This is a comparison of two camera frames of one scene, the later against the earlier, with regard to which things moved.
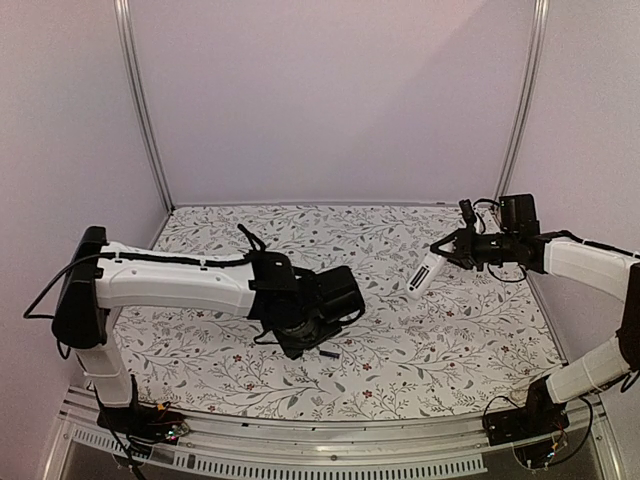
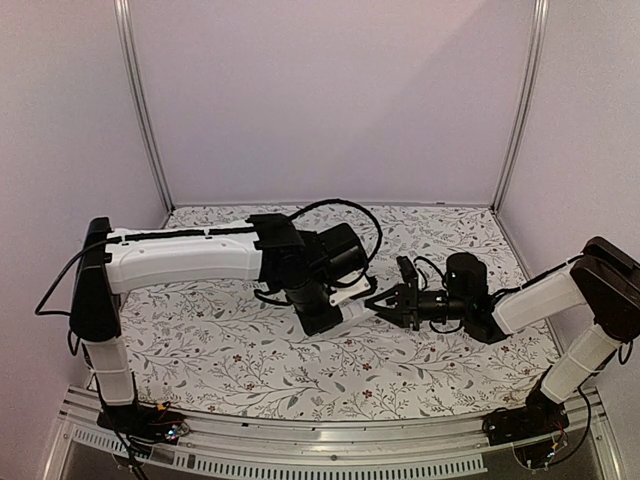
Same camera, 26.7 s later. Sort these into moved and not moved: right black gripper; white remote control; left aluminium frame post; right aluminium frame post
Moved: right black gripper; white remote control
Not moved: right aluminium frame post; left aluminium frame post
